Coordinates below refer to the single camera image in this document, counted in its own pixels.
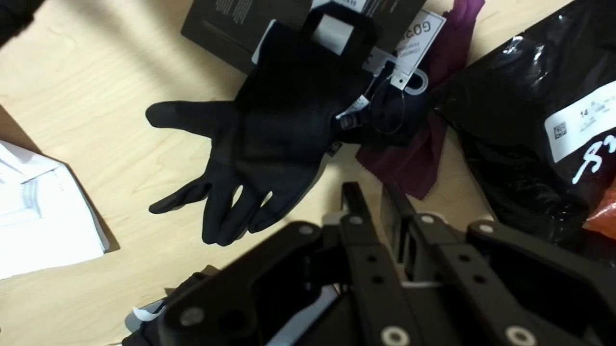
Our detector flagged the white papers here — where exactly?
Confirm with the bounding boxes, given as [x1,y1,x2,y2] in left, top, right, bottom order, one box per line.
[0,138,112,283]

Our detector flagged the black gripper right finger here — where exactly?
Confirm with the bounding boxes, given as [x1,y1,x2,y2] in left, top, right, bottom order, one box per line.
[382,183,616,346]

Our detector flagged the dark grey glove packaging card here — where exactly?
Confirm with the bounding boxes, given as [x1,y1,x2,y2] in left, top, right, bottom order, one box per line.
[180,0,430,77]

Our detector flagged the purple cloth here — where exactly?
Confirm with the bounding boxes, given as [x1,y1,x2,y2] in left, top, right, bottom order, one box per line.
[355,0,488,202]

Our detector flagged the orange packet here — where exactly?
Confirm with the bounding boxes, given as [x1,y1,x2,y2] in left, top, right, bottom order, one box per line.
[582,190,616,242]

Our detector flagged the black gloves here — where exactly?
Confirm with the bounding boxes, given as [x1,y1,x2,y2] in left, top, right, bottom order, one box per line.
[145,2,382,248]

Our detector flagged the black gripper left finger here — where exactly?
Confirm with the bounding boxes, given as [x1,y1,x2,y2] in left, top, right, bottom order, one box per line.
[124,181,420,346]

